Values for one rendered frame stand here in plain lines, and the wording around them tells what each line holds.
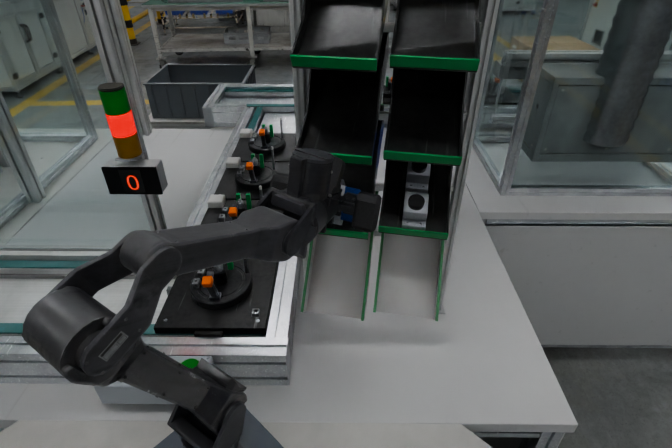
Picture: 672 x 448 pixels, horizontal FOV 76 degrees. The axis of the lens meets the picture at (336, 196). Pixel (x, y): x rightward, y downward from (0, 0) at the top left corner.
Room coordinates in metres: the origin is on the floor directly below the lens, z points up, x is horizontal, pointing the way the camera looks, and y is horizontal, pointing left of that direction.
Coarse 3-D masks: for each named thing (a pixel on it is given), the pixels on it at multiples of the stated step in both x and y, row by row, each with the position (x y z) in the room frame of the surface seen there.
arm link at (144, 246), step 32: (224, 224) 0.40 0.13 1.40; (256, 224) 0.42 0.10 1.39; (288, 224) 0.43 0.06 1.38; (128, 256) 0.30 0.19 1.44; (160, 256) 0.30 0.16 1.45; (192, 256) 0.33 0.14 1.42; (224, 256) 0.36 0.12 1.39; (256, 256) 0.39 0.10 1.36; (288, 256) 0.43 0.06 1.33; (96, 288) 0.30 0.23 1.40; (160, 288) 0.29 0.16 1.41; (128, 320) 0.24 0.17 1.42; (96, 352) 0.22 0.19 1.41
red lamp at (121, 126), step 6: (126, 114) 0.84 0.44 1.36; (108, 120) 0.83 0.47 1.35; (114, 120) 0.83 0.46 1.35; (120, 120) 0.83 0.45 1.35; (126, 120) 0.84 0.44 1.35; (132, 120) 0.85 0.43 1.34; (114, 126) 0.83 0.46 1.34; (120, 126) 0.83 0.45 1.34; (126, 126) 0.84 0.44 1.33; (132, 126) 0.85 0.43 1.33; (114, 132) 0.83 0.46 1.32; (120, 132) 0.83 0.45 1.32; (126, 132) 0.84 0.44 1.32; (132, 132) 0.84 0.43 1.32
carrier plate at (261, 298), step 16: (192, 272) 0.79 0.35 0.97; (256, 272) 0.79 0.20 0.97; (272, 272) 0.79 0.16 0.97; (176, 288) 0.73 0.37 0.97; (256, 288) 0.73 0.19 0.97; (272, 288) 0.73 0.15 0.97; (176, 304) 0.68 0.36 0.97; (192, 304) 0.68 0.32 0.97; (240, 304) 0.68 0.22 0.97; (256, 304) 0.68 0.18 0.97; (160, 320) 0.64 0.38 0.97; (176, 320) 0.64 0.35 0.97; (192, 320) 0.64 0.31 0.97; (208, 320) 0.64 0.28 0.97; (224, 320) 0.64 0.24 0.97; (240, 320) 0.64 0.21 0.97; (256, 320) 0.63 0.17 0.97
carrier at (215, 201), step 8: (208, 200) 1.08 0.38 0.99; (216, 200) 1.08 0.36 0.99; (224, 200) 1.09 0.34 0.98; (232, 200) 1.11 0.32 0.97; (240, 200) 0.99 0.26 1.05; (248, 200) 1.03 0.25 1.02; (256, 200) 1.11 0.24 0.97; (208, 208) 1.06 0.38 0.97; (216, 208) 1.06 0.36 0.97; (224, 208) 1.01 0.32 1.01; (240, 208) 0.98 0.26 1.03; (248, 208) 1.03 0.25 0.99; (208, 216) 1.02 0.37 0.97; (216, 216) 1.02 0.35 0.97; (224, 216) 0.98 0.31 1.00; (200, 224) 0.98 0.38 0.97
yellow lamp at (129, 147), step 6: (114, 138) 0.83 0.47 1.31; (120, 138) 0.83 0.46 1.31; (126, 138) 0.83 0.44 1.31; (132, 138) 0.84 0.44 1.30; (138, 138) 0.86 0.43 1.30; (120, 144) 0.83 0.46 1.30; (126, 144) 0.83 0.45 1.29; (132, 144) 0.84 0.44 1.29; (138, 144) 0.85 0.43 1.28; (120, 150) 0.83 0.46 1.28; (126, 150) 0.83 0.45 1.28; (132, 150) 0.84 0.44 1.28; (138, 150) 0.85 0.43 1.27; (120, 156) 0.83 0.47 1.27; (126, 156) 0.83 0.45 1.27; (132, 156) 0.83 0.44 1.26
